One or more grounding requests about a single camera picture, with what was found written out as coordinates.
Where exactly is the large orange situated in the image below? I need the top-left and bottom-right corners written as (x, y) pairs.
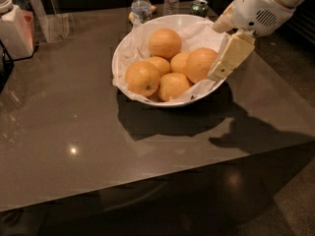
top-left (185, 47), bottom-right (218, 84)

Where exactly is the clear acrylic stand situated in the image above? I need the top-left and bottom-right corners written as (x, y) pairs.
top-left (30, 0), bottom-right (76, 43)

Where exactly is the capped clear water bottle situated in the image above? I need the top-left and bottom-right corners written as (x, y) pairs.
top-left (130, 0), bottom-right (152, 23)

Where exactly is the small centre orange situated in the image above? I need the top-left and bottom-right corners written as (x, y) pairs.
top-left (148, 56), bottom-right (171, 77)

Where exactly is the small tan round object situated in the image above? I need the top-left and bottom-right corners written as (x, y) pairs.
top-left (128, 5), bottom-right (158, 25)

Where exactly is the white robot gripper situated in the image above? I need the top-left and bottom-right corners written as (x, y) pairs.
top-left (208, 0), bottom-right (295, 81)

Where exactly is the front left orange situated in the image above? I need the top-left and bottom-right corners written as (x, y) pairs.
top-left (125, 61), bottom-right (159, 97)

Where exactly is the white bowl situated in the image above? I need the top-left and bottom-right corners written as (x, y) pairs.
top-left (111, 14), bottom-right (232, 108)

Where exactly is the top orange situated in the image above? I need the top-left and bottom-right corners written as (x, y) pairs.
top-left (148, 29), bottom-right (182, 59)

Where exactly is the front middle orange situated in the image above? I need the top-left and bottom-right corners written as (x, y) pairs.
top-left (157, 73), bottom-right (193, 101)

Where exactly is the white jug container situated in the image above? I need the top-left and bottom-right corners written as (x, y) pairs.
top-left (0, 0), bottom-right (34, 60)

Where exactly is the white paper liner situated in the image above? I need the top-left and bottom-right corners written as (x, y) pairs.
top-left (112, 16), bottom-right (227, 104)

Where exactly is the green drink can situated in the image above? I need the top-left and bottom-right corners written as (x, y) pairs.
top-left (190, 0), bottom-right (209, 17)

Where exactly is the centre right orange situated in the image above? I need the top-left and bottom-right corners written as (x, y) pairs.
top-left (170, 52), bottom-right (190, 74)

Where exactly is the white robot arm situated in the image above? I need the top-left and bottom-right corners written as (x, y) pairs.
top-left (208, 0), bottom-right (305, 81)

